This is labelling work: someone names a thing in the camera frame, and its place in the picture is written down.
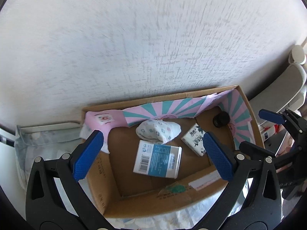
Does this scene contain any black cosmetic jar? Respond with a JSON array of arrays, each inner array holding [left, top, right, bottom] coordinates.
[[213, 111, 230, 128]]

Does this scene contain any floral tissue pack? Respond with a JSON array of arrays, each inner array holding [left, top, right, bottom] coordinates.
[[181, 124, 206, 157]]

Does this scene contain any white patterned sock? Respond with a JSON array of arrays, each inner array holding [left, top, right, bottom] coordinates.
[[136, 119, 181, 144]]

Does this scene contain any white blue medicine box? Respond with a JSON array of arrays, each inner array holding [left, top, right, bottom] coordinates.
[[133, 140, 182, 179]]

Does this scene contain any red white box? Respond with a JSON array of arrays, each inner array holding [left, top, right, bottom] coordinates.
[[259, 122, 284, 142]]

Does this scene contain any floral grey bed sheet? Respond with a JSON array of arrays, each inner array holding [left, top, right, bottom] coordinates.
[[14, 124, 255, 230]]

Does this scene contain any pink teal cardboard box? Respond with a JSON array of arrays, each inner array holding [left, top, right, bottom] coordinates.
[[81, 86, 263, 218]]

